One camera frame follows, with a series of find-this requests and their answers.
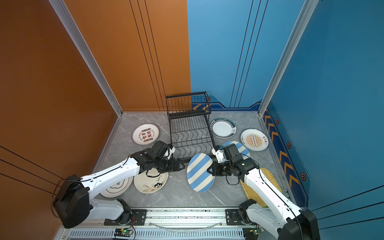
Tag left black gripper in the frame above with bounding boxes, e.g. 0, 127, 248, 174
154, 156, 187, 173

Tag blue white striped plate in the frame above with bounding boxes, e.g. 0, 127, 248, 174
187, 153, 215, 193

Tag cream plate floral drawing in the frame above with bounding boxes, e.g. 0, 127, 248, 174
134, 168, 169, 194

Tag black wire dish rack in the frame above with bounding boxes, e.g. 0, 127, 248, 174
166, 92, 215, 163

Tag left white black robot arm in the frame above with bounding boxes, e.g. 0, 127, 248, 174
52, 141, 186, 229

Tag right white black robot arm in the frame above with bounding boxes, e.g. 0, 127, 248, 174
207, 144, 321, 240

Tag yellow woven bamboo tray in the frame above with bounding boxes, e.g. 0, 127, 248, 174
240, 168, 282, 208

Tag white plate green red rim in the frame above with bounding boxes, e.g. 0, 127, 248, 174
210, 118, 237, 139

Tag white plate red characters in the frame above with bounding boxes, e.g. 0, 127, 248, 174
132, 123, 160, 146

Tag white plate orange sunburst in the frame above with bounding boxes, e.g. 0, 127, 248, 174
241, 128, 269, 152

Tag right green circuit board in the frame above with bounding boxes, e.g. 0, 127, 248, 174
250, 227, 265, 235

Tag green circuit board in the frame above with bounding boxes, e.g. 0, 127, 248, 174
114, 228, 135, 240
250, 227, 265, 235

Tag left green circuit board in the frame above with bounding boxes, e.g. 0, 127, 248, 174
114, 228, 135, 240

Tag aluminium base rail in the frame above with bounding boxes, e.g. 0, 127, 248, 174
55, 207, 277, 240

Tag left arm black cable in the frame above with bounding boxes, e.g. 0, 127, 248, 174
50, 176, 82, 218

